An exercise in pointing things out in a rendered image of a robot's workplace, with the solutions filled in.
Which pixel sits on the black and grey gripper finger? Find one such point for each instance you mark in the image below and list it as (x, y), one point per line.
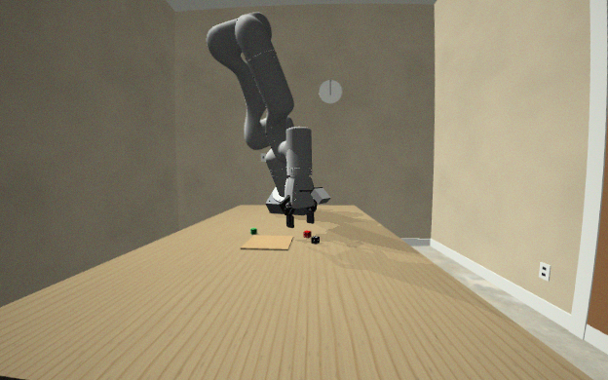
(288, 212)
(310, 212)

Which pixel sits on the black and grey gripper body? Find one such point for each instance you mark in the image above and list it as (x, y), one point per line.
(299, 200)

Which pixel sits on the tan flat mat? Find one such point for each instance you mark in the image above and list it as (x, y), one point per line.
(268, 242)

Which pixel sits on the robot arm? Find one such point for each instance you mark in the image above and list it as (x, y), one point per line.
(292, 147)

